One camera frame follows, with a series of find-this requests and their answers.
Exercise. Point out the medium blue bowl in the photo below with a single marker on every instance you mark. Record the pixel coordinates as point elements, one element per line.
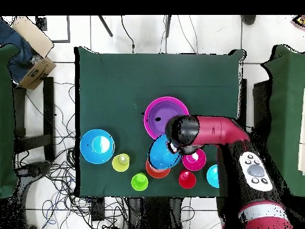
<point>97,152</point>
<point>160,155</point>

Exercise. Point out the purple shallow bowl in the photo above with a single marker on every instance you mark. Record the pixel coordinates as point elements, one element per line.
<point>162,112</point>

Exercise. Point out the large pink bowl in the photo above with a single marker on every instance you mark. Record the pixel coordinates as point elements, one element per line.
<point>166,98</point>

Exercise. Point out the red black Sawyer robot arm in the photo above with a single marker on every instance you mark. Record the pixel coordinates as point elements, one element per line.
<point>219,130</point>

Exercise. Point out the small crimson bowl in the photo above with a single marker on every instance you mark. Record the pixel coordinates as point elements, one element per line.
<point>196,162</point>

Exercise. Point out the small orange bowl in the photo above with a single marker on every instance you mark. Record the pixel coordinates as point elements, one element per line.
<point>157,173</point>

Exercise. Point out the red cup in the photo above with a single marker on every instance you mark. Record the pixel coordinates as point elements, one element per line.
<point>187,180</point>

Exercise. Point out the green cup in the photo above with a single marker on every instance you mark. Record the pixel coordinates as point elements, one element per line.
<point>139,182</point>

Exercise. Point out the small blue bowl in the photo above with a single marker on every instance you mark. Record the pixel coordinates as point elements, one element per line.
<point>212,176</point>

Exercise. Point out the yellow cup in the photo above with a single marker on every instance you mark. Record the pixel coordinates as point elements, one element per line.
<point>120,163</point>

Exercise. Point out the dark green tablecloth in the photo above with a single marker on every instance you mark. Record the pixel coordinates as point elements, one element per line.
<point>114,83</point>

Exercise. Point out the black box cabinet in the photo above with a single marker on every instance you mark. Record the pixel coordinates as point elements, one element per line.
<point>261,107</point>

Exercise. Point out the black floor box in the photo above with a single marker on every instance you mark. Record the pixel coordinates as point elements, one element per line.
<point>97,210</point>

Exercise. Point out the brown cardboard box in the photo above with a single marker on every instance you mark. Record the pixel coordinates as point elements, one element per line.
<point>35,74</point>

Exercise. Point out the beige cushion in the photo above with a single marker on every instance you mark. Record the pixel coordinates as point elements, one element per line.
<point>33,35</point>

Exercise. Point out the dark blue cloth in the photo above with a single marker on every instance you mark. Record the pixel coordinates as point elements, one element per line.
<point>16,59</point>

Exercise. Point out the black stand frame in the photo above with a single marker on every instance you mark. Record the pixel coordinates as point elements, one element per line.
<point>48,107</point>

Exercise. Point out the black pedestal foot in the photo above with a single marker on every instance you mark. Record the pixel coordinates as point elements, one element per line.
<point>35,168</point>

